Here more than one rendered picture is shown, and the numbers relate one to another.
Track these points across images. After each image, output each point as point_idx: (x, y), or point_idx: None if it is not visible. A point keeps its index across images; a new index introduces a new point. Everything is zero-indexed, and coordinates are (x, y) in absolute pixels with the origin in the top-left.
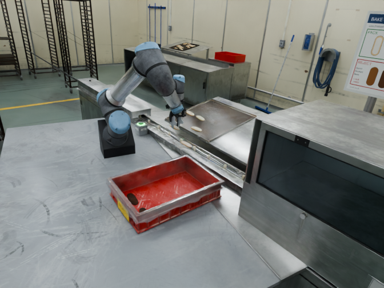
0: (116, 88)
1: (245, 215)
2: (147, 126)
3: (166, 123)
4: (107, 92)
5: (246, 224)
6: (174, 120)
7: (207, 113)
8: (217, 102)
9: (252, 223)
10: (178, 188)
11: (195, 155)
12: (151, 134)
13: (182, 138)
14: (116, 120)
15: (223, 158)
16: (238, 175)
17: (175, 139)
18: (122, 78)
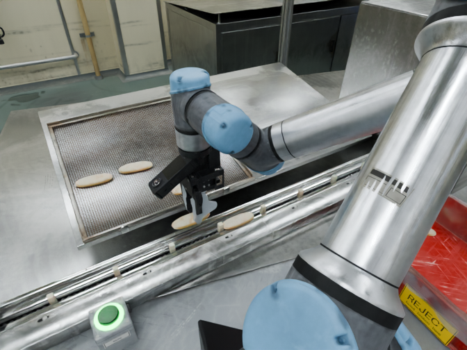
0: (430, 227)
1: (461, 185)
2: (103, 303)
3: (60, 255)
4: (390, 301)
5: (465, 192)
6: (206, 203)
7: (119, 149)
8: (72, 119)
9: (466, 184)
10: (415, 259)
11: (301, 210)
12: (144, 301)
13: (207, 222)
14: (405, 327)
15: (282, 180)
16: (352, 170)
17: (205, 238)
18: (454, 157)
